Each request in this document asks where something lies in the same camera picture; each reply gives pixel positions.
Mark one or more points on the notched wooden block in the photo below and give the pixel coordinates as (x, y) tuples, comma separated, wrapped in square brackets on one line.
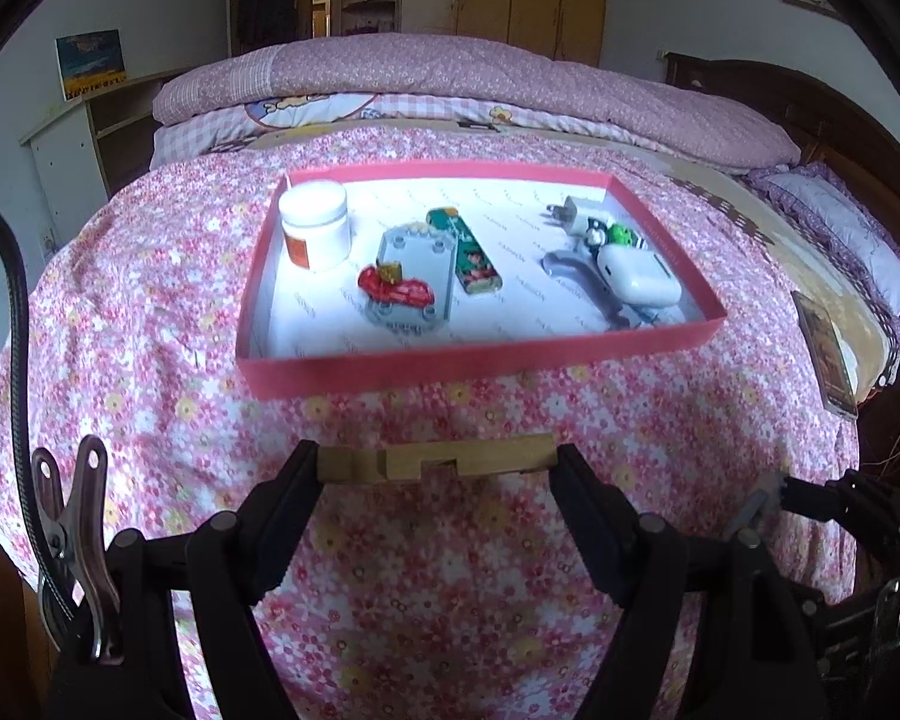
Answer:
[(495, 457)]

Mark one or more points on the white charger plug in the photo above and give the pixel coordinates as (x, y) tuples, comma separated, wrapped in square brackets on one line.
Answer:
[(581, 214)]

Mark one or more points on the brown wooden nightstand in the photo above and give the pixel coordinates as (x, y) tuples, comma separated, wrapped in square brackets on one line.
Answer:
[(0, 615)]

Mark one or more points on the checkered cartoon blanket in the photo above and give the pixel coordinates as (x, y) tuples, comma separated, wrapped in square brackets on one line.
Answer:
[(307, 109)]

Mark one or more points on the purple frilled pillow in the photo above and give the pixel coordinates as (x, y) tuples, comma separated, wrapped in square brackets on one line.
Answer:
[(840, 232)]

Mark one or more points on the folded pink quilt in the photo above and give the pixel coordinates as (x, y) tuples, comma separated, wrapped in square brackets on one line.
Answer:
[(495, 75)]

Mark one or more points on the dark wooden headboard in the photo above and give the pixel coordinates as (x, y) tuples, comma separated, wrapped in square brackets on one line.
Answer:
[(832, 112)]

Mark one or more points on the white bedside shelf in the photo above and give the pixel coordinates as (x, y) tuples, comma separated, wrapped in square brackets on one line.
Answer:
[(60, 157)]

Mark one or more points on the grey studded plastic plate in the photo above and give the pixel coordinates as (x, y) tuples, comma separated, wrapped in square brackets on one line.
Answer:
[(420, 262)]

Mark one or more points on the small red toy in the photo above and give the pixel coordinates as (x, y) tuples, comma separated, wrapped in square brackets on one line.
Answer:
[(397, 291)]

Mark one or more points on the blue and yellow painting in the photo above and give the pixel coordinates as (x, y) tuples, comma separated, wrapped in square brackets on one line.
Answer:
[(90, 64)]

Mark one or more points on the white earbud case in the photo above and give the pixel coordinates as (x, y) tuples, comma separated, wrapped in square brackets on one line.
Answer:
[(637, 274)]

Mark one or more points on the green and white toy figure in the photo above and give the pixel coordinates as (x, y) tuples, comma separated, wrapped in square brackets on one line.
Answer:
[(622, 235)]

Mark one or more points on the dark hanging clothes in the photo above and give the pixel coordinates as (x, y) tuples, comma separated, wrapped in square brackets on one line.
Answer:
[(266, 4)]

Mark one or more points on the pink cardboard box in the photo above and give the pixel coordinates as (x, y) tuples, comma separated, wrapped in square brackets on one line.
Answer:
[(480, 360)]

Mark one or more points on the dark smartphone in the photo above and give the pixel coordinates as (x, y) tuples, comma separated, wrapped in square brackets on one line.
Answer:
[(825, 352)]

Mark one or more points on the white plastic jar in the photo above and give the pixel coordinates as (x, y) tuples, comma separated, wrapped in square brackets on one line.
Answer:
[(315, 225)]

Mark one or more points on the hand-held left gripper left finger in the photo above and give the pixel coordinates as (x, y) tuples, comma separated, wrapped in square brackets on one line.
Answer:
[(292, 510)]

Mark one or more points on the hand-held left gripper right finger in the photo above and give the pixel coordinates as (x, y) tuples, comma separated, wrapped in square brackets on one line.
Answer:
[(592, 517)]

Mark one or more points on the metal spring clip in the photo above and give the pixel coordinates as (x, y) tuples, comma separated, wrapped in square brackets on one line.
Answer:
[(82, 540)]

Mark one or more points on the grey plastic hook piece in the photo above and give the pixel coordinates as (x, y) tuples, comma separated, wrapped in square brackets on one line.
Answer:
[(577, 274)]

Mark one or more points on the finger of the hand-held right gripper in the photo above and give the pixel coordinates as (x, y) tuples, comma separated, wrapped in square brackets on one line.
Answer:
[(810, 499)]

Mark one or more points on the beige printed bedsheet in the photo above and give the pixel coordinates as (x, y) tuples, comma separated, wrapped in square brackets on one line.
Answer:
[(765, 240)]

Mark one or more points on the pink floral bedsheet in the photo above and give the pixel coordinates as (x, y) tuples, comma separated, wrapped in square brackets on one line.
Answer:
[(157, 352)]

